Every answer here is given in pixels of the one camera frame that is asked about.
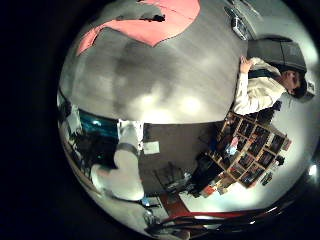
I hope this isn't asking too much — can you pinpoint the pink cloth garment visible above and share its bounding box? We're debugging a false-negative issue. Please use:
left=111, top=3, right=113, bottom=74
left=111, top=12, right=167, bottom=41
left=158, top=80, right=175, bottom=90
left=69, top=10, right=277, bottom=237
left=75, top=0, right=202, bottom=57

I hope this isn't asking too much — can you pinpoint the red floor mat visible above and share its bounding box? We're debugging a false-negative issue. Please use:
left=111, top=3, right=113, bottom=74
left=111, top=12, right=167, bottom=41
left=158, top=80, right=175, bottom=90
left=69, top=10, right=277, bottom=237
left=159, top=193, right=254, bottom=221

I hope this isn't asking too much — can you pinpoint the wooden cubby shelf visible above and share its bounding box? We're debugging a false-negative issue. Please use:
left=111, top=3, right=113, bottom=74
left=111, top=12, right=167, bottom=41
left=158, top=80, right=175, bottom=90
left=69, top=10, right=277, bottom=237
left=203, top=111, right=293, bottom=196

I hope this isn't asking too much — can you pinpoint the white box device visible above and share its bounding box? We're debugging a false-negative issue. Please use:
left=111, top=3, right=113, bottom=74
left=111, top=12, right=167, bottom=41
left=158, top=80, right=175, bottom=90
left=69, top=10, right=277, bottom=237
left=231, top=15, right=249, bottom=41

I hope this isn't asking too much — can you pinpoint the black cabinet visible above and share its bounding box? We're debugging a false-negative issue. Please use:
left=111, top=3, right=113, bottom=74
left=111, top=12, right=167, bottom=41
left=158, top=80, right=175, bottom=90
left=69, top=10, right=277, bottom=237
left=247, top=37, right=308, bottom=72

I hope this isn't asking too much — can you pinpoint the black chair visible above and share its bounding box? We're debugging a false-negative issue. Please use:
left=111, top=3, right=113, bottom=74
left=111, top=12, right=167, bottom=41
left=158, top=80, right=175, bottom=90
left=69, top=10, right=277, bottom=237
left=153, top=161, right=193, bottom=194

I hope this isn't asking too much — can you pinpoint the blue lit monitor screen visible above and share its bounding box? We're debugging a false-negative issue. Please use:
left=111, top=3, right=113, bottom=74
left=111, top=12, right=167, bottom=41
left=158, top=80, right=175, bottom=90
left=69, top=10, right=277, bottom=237
left=79, top=110, right=120, bottom=141

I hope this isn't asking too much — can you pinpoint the person in white sweater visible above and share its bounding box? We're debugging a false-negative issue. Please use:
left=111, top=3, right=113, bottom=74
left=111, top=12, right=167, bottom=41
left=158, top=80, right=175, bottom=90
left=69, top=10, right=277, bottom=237
left=232, top=55, right=308, bottom=116

